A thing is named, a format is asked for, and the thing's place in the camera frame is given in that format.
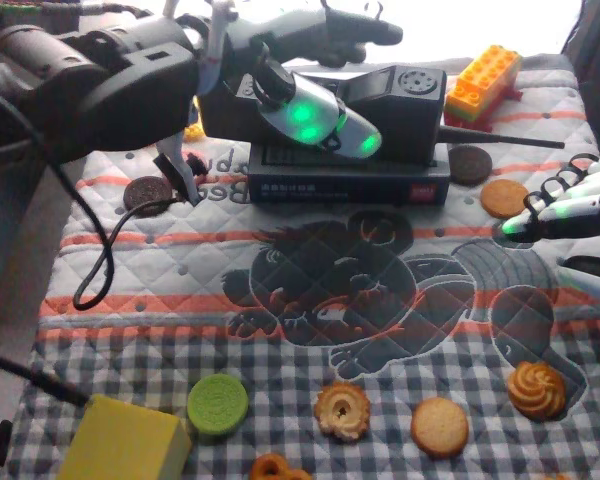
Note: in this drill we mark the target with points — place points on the black walkie-talkie handset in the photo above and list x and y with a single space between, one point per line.
405 120

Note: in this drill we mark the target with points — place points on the green sandwich cookie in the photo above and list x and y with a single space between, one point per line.
217 404

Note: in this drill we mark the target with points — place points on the round tan biscuit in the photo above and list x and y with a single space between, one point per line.
504 199
440 426

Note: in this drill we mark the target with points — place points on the orange green toy brick stack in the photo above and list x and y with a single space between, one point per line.
485 75

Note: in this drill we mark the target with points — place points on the bag of yellow beads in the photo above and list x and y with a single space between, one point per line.
192 132

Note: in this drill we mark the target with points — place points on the yellow cube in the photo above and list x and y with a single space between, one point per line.
125 445

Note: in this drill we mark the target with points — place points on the small orange cookie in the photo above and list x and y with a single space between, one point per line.
555 477

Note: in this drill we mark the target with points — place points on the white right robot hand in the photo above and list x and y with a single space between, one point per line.
575 200

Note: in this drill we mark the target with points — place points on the swirl butter cookie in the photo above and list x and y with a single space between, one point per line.
536 392

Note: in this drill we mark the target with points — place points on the pretzel-shaped cookie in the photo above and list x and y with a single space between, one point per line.
267 470

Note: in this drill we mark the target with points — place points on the dark chocolate sandwich cookie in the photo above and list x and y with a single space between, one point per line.
470 165
145 192

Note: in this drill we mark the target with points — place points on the grey quilt with bear print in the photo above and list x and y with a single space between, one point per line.
380 325

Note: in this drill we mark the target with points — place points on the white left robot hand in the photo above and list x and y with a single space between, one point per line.
310 115

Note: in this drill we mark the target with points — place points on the white calculator box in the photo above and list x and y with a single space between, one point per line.
330 190

